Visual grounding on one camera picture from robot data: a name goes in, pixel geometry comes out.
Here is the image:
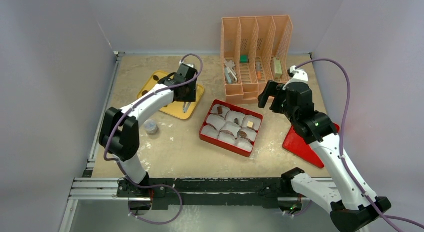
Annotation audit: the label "green block in organizer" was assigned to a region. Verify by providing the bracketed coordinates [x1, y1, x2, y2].
[239, 55, 249, 64]

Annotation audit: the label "beige box in organizer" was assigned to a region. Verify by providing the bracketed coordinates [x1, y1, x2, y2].
[273, 57, 283, 80]

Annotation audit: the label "peach desk organizer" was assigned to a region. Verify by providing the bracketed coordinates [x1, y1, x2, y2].
[220, 15, 293, 104]

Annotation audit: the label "orange marker in organizer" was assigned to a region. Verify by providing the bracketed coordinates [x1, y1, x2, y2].
[255, 61, 262, 80]

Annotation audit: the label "red box lid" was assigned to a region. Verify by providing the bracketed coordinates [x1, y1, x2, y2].
[282, 126, 325, 168]

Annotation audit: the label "round dark chocolate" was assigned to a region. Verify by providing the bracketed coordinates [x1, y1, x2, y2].
[239, 131, 247, 138]

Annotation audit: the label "metal tongs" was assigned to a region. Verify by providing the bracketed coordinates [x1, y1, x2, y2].
[182, 102, 191, 113]

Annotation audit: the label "red chocolate box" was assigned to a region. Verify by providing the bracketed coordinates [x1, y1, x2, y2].
[199, 99, 264, 157]

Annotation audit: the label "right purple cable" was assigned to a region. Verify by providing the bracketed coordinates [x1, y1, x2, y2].
[294, 57, 424, 232]

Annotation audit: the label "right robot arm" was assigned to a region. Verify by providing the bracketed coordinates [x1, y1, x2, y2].
[258, 80, 392, 232]

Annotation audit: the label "yellow tray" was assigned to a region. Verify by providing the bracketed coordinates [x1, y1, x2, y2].
[137, 70, 205, 120]

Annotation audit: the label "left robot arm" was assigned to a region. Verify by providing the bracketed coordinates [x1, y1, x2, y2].
[98, 63, 200, 197]

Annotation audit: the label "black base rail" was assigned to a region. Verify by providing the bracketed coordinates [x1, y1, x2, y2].
[117, 167, 304, 210]

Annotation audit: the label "stapler in organizer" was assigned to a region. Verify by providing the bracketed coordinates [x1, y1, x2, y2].
[223, 59, 238, 84]

